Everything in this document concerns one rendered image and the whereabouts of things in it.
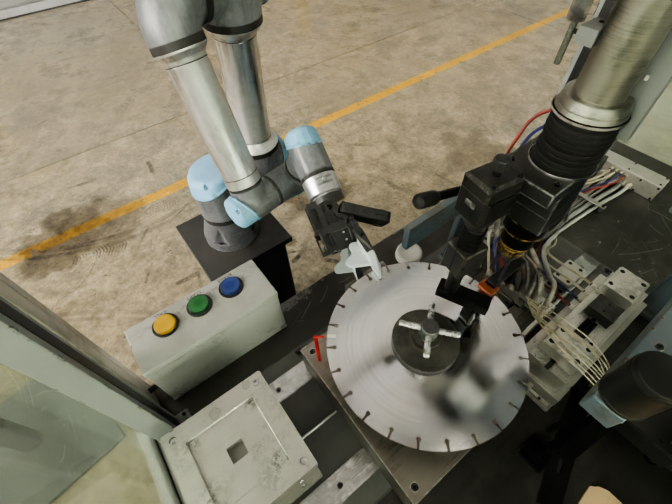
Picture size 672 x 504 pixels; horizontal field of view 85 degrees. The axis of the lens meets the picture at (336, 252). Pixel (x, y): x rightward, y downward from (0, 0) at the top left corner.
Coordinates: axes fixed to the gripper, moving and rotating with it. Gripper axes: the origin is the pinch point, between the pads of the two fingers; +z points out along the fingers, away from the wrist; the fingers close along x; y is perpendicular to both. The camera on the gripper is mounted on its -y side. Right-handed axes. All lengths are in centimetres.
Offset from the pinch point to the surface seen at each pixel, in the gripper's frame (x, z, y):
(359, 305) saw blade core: 9.1, 2.6, 7.0
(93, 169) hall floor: -187, -132, 91
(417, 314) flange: 13.4, 7.6, -0.9
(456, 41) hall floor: -211, -163, -235
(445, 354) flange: 17.8, 14.4, -0.8
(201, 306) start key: -2.6, -8.7, 33.5
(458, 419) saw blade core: 21.5, 22.3, 3.0
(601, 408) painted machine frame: 32.7, 24.3, -10.9
